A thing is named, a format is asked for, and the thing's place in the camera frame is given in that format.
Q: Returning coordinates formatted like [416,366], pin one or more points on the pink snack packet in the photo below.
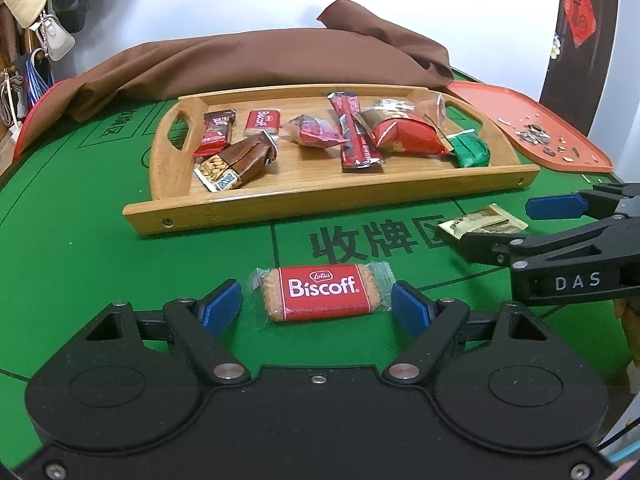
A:
[312,132]

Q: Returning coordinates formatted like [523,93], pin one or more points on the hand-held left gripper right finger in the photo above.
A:
[407,307]

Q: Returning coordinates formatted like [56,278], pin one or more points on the white flower decoration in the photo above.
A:
[555,49]

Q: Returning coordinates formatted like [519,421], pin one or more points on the clear jelly cup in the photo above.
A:
[430,110]

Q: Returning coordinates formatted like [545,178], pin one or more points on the orange plastic tray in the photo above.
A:
[480,100]

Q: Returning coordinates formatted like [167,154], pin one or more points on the beige snack packet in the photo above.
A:
[480,220]

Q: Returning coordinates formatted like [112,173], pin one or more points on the pile of sunflower seeds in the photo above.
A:
[532,135]

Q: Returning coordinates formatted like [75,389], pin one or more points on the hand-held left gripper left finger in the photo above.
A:
[222,305]

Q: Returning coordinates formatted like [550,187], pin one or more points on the wooden tray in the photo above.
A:
[300,170]

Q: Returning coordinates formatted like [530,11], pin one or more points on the dark door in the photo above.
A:
[575,75]

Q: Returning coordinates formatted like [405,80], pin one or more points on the long red stick packet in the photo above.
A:
[355,145]

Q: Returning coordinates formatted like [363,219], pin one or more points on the red paper decoration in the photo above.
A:
[580,15]

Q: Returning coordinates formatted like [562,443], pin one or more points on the red snack bag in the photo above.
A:
[405,135]

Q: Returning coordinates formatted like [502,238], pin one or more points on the silver snack packet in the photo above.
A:
[392,105]

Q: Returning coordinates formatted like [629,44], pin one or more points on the brown peanut snack packet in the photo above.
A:
[245,157]

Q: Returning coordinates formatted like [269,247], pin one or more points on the blue striped bag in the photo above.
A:
[40,80]

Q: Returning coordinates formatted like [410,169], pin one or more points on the small white handbag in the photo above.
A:
[57,40]

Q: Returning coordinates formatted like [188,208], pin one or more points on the red and brown chocolate packet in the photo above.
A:
[215,137]

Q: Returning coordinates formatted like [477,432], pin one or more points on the brown cloth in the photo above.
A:
[250,60]

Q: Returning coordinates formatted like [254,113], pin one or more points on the green snack packet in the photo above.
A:
[470,152]

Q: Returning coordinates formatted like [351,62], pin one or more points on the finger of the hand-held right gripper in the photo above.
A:
[555,207]
[480,245]

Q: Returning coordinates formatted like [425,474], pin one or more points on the red biscuit packet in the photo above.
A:
[320,292]
[262,122]

